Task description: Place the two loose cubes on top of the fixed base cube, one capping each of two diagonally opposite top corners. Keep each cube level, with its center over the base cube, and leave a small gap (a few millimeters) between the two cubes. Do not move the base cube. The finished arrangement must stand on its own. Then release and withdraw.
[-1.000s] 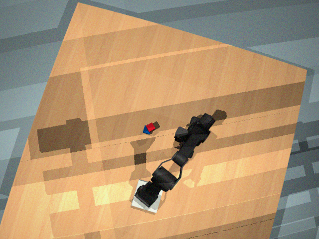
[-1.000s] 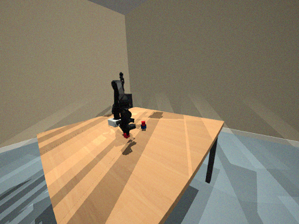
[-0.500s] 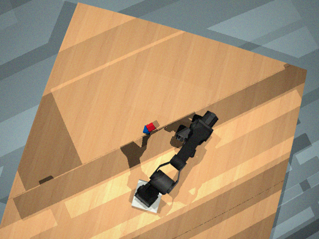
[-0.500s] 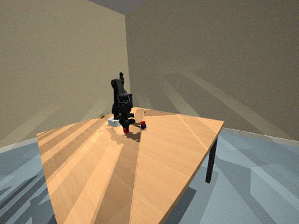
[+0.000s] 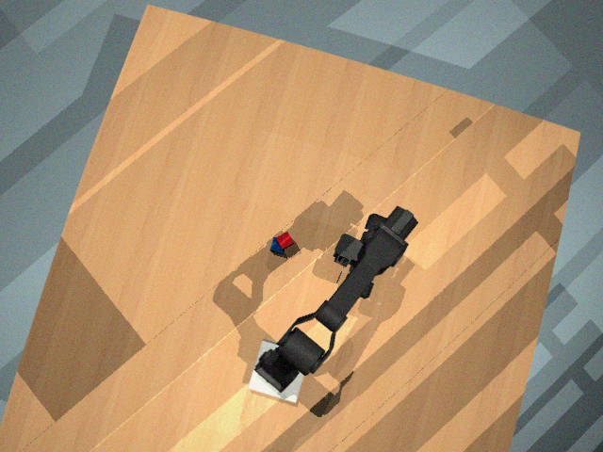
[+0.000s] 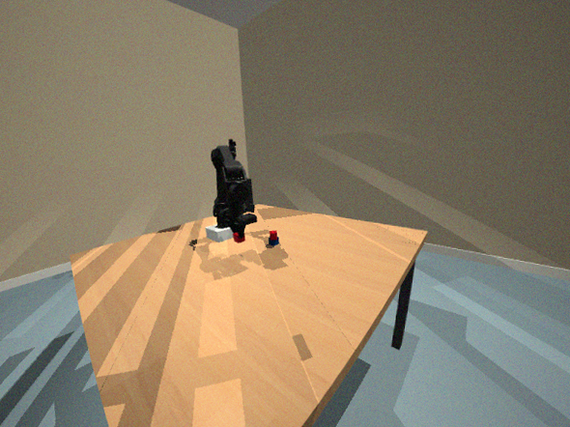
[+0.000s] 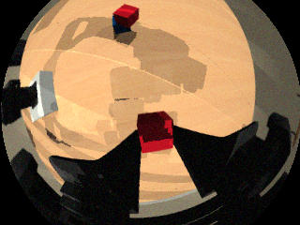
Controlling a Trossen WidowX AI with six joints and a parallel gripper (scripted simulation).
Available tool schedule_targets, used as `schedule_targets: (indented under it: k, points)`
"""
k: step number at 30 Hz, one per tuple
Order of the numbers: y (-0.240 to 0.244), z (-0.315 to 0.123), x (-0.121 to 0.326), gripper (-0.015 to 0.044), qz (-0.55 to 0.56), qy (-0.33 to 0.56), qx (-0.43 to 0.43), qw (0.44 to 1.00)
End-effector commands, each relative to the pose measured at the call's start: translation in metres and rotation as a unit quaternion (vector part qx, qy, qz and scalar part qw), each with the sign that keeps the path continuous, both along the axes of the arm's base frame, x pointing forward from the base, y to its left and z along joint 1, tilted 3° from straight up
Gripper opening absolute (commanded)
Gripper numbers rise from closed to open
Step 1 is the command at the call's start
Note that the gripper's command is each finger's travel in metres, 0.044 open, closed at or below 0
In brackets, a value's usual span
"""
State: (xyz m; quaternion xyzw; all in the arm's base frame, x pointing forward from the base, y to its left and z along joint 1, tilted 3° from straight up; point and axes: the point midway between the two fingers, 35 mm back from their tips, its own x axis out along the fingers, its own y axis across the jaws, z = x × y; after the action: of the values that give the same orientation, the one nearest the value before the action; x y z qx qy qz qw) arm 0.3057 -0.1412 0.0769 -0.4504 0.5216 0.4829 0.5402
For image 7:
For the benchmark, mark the blue cube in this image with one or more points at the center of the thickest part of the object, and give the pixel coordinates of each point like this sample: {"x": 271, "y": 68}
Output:
{"x": 118, "y": 28}

